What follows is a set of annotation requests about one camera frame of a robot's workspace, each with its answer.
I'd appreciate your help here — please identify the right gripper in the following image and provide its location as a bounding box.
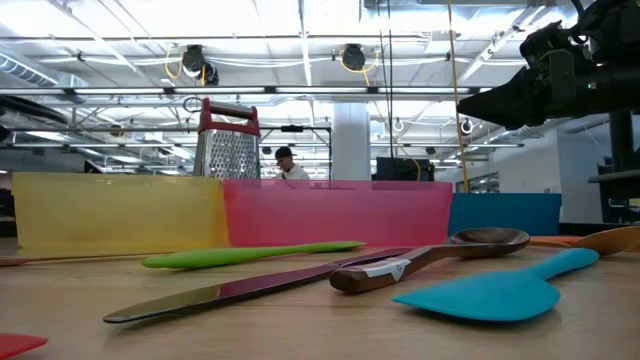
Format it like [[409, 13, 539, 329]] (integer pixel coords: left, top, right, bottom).
[[457, 47, 640, 129]]

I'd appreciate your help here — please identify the dark wooden spoon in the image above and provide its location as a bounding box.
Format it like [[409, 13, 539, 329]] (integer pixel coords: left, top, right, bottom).
[[328, 226, 532, 295]]

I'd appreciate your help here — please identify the orange utensil edge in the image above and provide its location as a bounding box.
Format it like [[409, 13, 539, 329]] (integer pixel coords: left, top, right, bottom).
[[569, 225, 640, 257]]

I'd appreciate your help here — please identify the blue silicone spatula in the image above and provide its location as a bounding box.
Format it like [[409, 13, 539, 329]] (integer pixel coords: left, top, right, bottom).
[[391, 247, 601, 323]]

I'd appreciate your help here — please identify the green silicone spatula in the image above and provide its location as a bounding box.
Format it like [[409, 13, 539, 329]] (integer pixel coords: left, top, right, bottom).
[[141, 240, 367, 271]]

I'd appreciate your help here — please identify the black table knife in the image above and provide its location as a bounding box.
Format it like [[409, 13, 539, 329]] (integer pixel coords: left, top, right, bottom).
[[102, 246, 412, 325]]

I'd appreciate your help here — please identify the red silicone spatula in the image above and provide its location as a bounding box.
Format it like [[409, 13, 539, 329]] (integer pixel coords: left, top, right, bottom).
[[0, 332, 50, 360]]

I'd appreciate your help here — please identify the blue plastic bin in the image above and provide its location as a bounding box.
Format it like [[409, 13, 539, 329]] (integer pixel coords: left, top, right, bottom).
[[447, 192, 563, 238]]

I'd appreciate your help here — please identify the black monitor pole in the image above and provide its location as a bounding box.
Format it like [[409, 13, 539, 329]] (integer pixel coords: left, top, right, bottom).
[[608, 109, 635, 174]]

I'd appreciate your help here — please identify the grey desk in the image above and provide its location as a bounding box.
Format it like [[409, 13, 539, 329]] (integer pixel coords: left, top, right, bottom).
[[587, 168, 640, 200]]

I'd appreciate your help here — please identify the black cabinet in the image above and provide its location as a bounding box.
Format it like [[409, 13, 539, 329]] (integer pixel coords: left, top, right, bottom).
[[372, 156, 435, 182]]

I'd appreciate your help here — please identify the white building column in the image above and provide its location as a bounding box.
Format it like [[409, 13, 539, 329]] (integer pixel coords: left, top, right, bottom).
[[331, 102, 372, 182]]

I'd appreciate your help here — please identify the pink plastic bin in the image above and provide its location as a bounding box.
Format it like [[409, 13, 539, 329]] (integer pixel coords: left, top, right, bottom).
[[222, 178, 455, 248]]

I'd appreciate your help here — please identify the person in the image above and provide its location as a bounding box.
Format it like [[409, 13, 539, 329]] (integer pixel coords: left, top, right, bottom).
[[273, 145, 311, 181]]

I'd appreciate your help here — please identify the yellow plastic bin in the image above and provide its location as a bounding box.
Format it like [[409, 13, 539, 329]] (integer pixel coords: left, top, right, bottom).
[[12, 172, 230, 251]]

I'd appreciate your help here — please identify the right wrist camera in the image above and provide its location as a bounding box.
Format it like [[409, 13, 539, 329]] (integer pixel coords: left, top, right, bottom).
[[518, 19, 581, 69]]

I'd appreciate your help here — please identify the yellow hanging cable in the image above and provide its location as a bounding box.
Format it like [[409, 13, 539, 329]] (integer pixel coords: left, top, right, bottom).
[[446, 0, 471, 194]]

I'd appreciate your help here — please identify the black hanging cable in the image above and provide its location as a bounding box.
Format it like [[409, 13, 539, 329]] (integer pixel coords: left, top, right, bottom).
[[386, 0, 395, 160]]

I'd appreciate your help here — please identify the black aluminium table frame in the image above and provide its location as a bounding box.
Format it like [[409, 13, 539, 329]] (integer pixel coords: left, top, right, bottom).
[[558, 221, 640, 237]]

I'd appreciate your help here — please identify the black metal workstation frame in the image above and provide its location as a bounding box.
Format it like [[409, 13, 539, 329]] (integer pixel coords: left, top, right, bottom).
[[259, 124, 333, 180]]

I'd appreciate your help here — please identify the box grater red handle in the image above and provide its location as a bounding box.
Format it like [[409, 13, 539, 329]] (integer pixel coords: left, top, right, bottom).
[[191, 97, 263, 182]]

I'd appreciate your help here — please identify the silver air duct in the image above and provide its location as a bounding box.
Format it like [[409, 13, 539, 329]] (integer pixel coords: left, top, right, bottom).
[[0, 52, 89, 90]]

